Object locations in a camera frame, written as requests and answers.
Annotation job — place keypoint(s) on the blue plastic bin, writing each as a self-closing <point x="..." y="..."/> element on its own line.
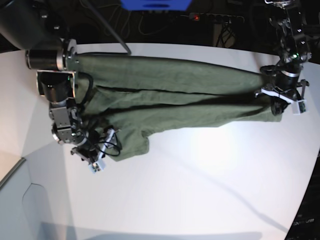
<point x="155" y="5"/>

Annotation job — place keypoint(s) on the green t-shirt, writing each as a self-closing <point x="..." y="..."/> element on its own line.
<point x="141" y="96"/>

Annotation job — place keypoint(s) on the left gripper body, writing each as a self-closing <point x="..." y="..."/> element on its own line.
<point x="285" y="80"/>

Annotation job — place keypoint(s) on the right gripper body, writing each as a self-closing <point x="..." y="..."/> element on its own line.
<point x="94" y="149"/>

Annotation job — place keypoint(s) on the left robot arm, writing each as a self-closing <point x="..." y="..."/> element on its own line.
<point x="294" y="50"/>

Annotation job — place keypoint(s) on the black power strip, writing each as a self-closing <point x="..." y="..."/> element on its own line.
<point x="216" y="18"/>

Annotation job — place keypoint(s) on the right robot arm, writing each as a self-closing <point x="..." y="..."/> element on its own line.
<point x="55" y="61"/>

